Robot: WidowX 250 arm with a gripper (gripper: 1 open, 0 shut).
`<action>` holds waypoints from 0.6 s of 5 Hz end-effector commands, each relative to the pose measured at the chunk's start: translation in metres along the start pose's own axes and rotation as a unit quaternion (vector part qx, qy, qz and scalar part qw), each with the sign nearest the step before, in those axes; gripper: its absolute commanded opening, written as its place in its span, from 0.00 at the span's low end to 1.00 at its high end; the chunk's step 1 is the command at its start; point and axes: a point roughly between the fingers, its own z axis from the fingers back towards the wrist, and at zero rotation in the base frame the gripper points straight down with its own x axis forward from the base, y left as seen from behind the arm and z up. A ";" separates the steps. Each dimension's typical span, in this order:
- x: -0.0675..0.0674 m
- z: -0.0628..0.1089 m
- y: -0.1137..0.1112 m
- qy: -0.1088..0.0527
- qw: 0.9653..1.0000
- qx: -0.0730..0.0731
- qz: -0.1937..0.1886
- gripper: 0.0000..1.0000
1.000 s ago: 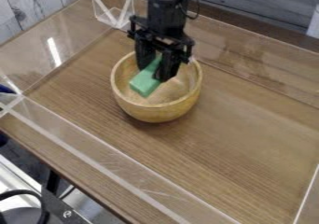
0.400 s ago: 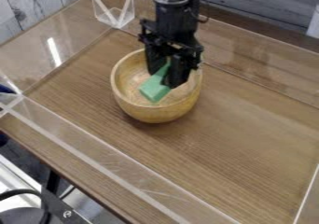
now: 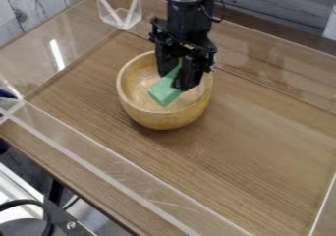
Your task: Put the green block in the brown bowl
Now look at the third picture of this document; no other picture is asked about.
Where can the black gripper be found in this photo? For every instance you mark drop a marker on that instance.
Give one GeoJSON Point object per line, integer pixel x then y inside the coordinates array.
{"type": "Point", "coordinates": [186, 27]}

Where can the green rectangular block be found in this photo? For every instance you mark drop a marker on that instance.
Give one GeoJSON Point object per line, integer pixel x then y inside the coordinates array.
{"type": "Point", "coordinates": [162, 91]}

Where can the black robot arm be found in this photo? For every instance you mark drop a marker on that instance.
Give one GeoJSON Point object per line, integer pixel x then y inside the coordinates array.
{"type": "Point", "coordinates": [207, 59]}

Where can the brown wooden bowl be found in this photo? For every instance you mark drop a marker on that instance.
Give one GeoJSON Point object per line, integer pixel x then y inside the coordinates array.
{"type": "Point", "coordinates": [136, 77]}

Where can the blue object at left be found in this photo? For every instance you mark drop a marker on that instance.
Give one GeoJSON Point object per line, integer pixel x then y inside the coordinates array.
{"type": "Point", "coordinates": [6, 94]}

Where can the black table leg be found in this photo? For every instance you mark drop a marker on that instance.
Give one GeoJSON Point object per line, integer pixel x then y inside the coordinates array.
{"type": "Point", "coordinates": [55, 192]}

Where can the clear acrylic corner bracket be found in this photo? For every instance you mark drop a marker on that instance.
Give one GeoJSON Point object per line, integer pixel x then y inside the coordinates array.
{"type": "Point", "coordinates": [120, 18]}

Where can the clear acrylic tray wall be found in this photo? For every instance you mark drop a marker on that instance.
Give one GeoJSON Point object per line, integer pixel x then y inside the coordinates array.
{"type": "Point", "coordinates": [250, 171]}

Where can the black metal bracket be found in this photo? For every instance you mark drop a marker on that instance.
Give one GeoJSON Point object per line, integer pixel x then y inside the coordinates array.
{"type": "Point", "coordinates": [62, 224]}

